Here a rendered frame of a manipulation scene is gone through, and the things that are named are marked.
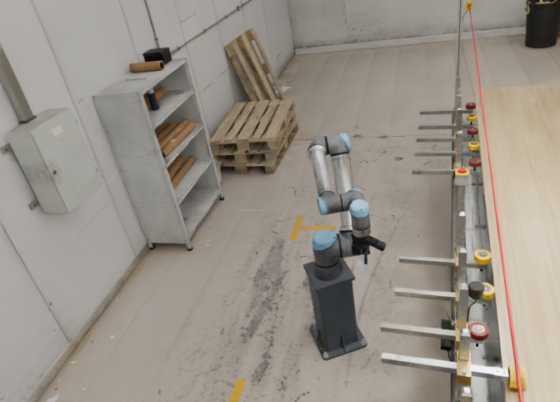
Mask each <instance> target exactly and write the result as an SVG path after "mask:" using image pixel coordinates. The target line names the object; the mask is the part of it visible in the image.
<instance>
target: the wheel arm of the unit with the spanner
mask: <svg viewBox="0 0 560 402"><path fill-rule="evenodd" d="M380 330H381V331H382V332H389V333H396V334H409V335H416V336H422V337H429V338H437V339H450V340H456V331H455V330H447V329H434V328H426V327H419V326H411V325H405V324H390V323H383V322H381V326H380ZM470 343H475V344H483V341H476V340H474V339H472V338H471V339H470Z"/></svg>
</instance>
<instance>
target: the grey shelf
mask: <svg viewBox="0 0 560 402"><path fill-rule="evenodd" d="M184 63H185V64H184ZM185 66H186V67H185ZM186 69H187V70H186ZM138 78H146V79H138ZM126 79H137V80H127V81H125V80H126ZM188 79H189V80H188ZM156 84H157V86H156ZM190 84H191V86H190ZM160 87H163V88H165V89H166V91H167V94H166V95H165V96H163V97H162V98H161V99H159V100H158V101H157V103H158V106H159V110H156V111H153V110H152V107H150V108H147V105H146V103H145V100H144V97H143V94H145V93H146V92H147V90H149V89H150V88H155V89H158V88H160ZM193 97H194V98H193ZM92 99H93V102H94V103H95V106H96V109H97V112H98V114H99V117H100V119H101V121H102V125H103V127H104V130H105V132H106V135H107V138H108V141H109V143H110V145H111V147H112V151H113V153H114V156H115V158H116V160H117V164H118V167H119V168H120V171H121V174H122V177H123V180H124V182H125V184H126V186H127V190H128V192H129V195H130V197H131V200H132V203H133V206H134V208H135V210H136V213H137V216H138V218H139V221H140V224H141V225H142V229H143V232H144V234H145V236H146V239H147V242H148V245H149V248H150V249H154V248H155V245H152V243H163V244H186V246H187V251H192V250H193V247H192V244H191V241H190V238H191V237H192V235H193V233H194V231H195V229H196V227H197V226H198V225H199V223H200V222H201V221H202V220H203V218H204V217H205V215H206V214H207V212H208V210H209V209H210V208H211V207H212V205H213V203H214V201H215V200H216V198H217V197H218V195H219V194H220V197H221V198H220V200H224V197H223V192H222V189H221V185H220V182H219V178H218V173H217V170H216V166H215V163H214V160H213V154H212V150H211V147H210V144H209V141H208V135H207V131H206V129H205V125H204V122H203V116H202V113H201V109H200V106H199V102H198V97H197V94H196V90H195V87H194V83H193V78H192V74H191V71H190V67H189V65H188V59H187V58H176V59H173V60H172V61H171V62H169V63H167V64H166V65H164V69H163V70H158V71H149V72H140V73H131V72H129V73H127V74H126V75H124V76H122V77H121V78H119V79H118V80H117V81H115V82H114V83H111V84H110V85H108V86H107V87H105V88H104V89H102V90H101V91H99V92H98V93H96V94H94V95H92ZM194 100H195V102H194ZM140 101H141V102H140ZM138 103H139V104H138ZM195 104H196V105H195ZM139 105H140V107H139ZM140 108H141V109H140ZM141 110H142V112H141ZM198 116H199V117H198ZM184 119H187V120H189V122H190V123H191V122H192V123H195V125H196V128H195V129H194V130H193V131H192V132H191V133H190V134H189V135H188V136H187V137H186V138H185V139H184V140H183V141H182V142H181V143H180V144H179V145H178V146H177V147H176V148H175V149H174V150H173V151H172V152H171V153H170V154H169V155H168V156H167V157H166V158H163V154H162V151H161V149H160V146H159V143H158V139H157V136H156V134H155V130H156V129H157V128H159V127H160V126H161V125H162V124H163V123H165V122H168V123H169V124H170V123H171V122H173V121H176V122H178V124H180V123H181V122H182V121H183V120H184ZM199 119H200V120H199ZM200 122H201V123H200ZM149 135H150V137H149ZM203 135H204V136H203ZM205 135H206V136H205ZM150 138H151V139H150ZM204 138H205V139H204ZM151 140H152V142H151ZM205 141H206V142H205ZM155 147H156V148H155ZM153 148H154V149H153ZM154 150H155V152H154ZM155 153H156V154H155ZM156 155H157V157H156ZM178 155H181V156H182V158H183V159H184V160H185V162H186V160H187V159H188V158H189V157H190V156H191V155H192V156H194V157H195V158H196V161H195V163H194V164H193V165H192V167H191V168H190V169H189V170H188V171H187V173H186V174H185V175H184V177H183V178H182V179H181V181H180V182H179V183H178V185H177V186H176V187H175V189H173V185H172V182H171V179H170V177H169V174H168V170H167V167H168V166H169V165H170V163H171V162H172V161H173V160H174V159H175V158H176V157H177V156H178ZM209 156H210V158H209ZM211 163H212V164H211ZM161 171H162V172H161ZM213 172H214V173H213ZM164 174H165V175H164ZM214 175H215V177H214ZM163 178H164V179H163ZM164 180H165V182H164ZM216 181H217V182H216ZM165 183H166V184H165ZM166 185H167V187H166ZM168 193H169V194H168ZM135 200H136V201H135ZM151 242H152V243H151Z"/></svg>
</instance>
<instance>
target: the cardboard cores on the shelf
mask: <svg viewBox="0 0 560 402"><path fill-rule="evenodd" d="M153 91H154V92H155V95H156V98H157V101H158V100H159V99H161V98H162V97H163V96H165V95H166V94H167V91H166V89H165V88H163V87H160V88H158V89H155V88H153ZM143 97H144V100H145V103H146V105H147V108H150V107H151V104H150V102H149V99H148V95H147V93H145V94H143ZM195 128H196V125H195V123H192V122H191V123H190V122H189V120H187V119H184V120H183V121H182V122H181V123H180V124H178V122H176V121H173V122H171V123H170V124H169V123H168V122H165V123H163V124H162V125H161V126H160V127H159V128H157V129H156V130H155V134H156V136H157V140H158V143H159V146H160V149H161V151H162V155H163V158H166V157H167V156H168V155H169V154H170V153H171V152H172V151H173V150H174V149H175V148H176V147H177V146H178V145H179V144H180V143H181V142H182V141H183V140H184V139H185V138H186V137H187V136H188V135H189V134H190V133H191V132H192V131H193V130H194V129H195ZM195 161H196V158H195V157H194V156H192V155H191V156H190V157H189V158H188V159H187V160H186V162H185V160H184V159H183V158H182V156H181V155H178V156H177V157H176V158H175V159H174V160H173V161H172V162H171V163H170V165H169V166H168V167H167V171H168V174H169V177H170V179H171V182H172V186H173V189H175V187H176V186H177V185H178V183H179V182H180V181H181V179H182V178H183V177H184V175H185V174H186V173H187V171H188V170H189V169H190V168H191V167H192V165H193V164H194V163H195Z"/></svg>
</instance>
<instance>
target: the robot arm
mask: <svg viewBox="0 0 560 402"><path fill-rule="evenodd" d="M351 150H352V148H351V144H350V141H349V138H348V136H347V135H346V134H345V133H337V134H332V135H327V136H322V137H319V138H316V139H315V140H313V141H312V142H311V143H310V145H309V146H308V148H307V156H308V158H309V159H310V160H311V161H312V169H313V172H314V177H315V181H316V185H317V192H318V198H317V207H318V210H319V213H320V214H321V215H324V214H334V213H339V212H340V217H341V222H342V227H341V228H340V229H339V232H340V234H336V233H335V232H334V231H332V230H330V229H324V230H323V231H322V230H321V231H318V232H317V233H315V234H314V235H313V237H312V249H313V255H314V260H315V263H314V265H313V274H314V276H315V277H316V278H317V279H320V280H322V281H332V280H334V279H338V278H339V277H340V276H341V275H342V274H343V264H342V263H341V261H340V259H341V258H347V257H352V256H358V255H361V257H360V260H359V261H357V262H356V265H357V266H359V267H362V268H364V270H365V274H366V273H367V271H368V254H370V253H371V252H370V246H372V247H374V248H375V249H378V250H380V251H383V250H384V249H385V247H386V243H384V242H383V241H381V240H379V239H376V238H374V237H373V236H371V235H369V234H370V233H371V225H370V214H369V210H370V208H369V205H368V202H366V201H365V199H364V196H363V194H362V192H361V191H360V190H358V189H355V188H354V183H353V173H352V168H351V163H350V157H349V152H350V151H351ZM329 154H330V157H331V160H332V169H333V175H334V180H335V185H336V190H337V195H336V194H335V193H334V189H333V183H332V180H331V176H330V173H329V170H328V164H327V160H326V156H327V155H329ZM363 254H364V255H363Z"/></svg>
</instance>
